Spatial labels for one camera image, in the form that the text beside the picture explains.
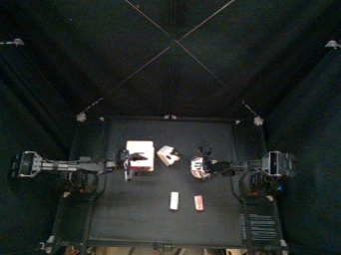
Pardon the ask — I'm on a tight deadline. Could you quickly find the white square box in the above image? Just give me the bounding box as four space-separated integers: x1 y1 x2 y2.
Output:
125 139 156 172

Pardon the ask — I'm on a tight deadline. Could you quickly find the yellow toy squash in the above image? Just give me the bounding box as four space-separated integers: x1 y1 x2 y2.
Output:
189 161 205 173

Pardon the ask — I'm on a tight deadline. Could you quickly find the white pink toy cube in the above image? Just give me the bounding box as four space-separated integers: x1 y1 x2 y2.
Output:
156 144 181 167

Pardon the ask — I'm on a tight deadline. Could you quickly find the red rectangular block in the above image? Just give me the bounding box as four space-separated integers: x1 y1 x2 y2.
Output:
192 194 204 212

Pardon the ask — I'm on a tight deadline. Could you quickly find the white rectangular block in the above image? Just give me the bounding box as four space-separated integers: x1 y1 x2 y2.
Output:
169 191 179 211

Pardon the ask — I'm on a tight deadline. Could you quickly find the white printed label plate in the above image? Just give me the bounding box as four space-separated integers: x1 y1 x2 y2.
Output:
246 212 278 243

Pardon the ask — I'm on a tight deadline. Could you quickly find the thin diagonal brace string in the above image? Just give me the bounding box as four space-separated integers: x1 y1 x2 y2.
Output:
124 0 258 118
81 0 236 114

